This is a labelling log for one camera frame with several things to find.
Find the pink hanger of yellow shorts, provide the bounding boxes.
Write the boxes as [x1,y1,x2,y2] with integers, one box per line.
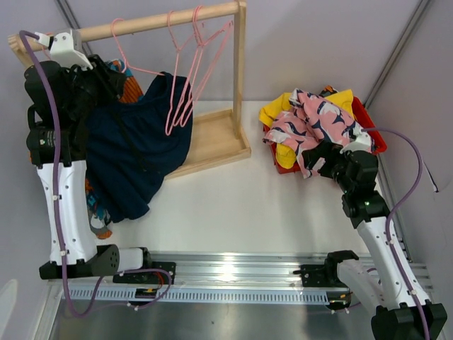
[173,5,233,130]

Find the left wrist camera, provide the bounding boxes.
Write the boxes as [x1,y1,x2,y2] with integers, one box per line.
[35,28,93,71]

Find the pink hanger of camouflage shorts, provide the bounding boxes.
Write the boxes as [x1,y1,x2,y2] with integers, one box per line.
[176,5,235,127]

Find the navy blue shorts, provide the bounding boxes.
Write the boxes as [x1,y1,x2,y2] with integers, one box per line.
[86,72,193,223]

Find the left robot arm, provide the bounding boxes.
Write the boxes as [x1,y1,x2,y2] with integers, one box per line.
[24,55,154,283]

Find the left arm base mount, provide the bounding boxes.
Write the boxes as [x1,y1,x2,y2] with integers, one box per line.
[113,261,176,285]

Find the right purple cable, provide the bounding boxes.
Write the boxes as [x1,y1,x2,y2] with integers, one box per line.
[328,127,431,340]

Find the pink patterned shorts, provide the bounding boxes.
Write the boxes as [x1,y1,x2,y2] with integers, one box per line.
[263,89,364,177]

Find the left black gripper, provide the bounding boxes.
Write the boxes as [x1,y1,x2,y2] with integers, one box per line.
[63,54,127,120]

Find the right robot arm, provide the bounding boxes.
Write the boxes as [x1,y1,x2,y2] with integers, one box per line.
[302,142,447,339]

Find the red plastic bin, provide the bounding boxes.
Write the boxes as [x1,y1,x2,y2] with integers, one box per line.
[261,96,387,175]

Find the blue orange patterned shorts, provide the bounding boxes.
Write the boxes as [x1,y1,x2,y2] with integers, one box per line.
[85,59,144,240]

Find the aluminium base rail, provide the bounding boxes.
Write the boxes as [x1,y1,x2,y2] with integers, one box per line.
[47,251,433,305]

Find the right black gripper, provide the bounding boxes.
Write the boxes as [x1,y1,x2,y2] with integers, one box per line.
[301,140,354,194]

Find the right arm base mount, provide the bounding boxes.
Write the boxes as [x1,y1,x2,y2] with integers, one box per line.
[292,250,360,288]

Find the yellow shorts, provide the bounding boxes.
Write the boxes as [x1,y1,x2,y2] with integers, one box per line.
[258,89,355,171]

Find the wooden clothes rack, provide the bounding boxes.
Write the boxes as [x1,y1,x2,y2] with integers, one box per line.
[6,0,252,181]

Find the orange black camouflage shorts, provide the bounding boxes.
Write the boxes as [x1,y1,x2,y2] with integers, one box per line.
[319,85,338,98]

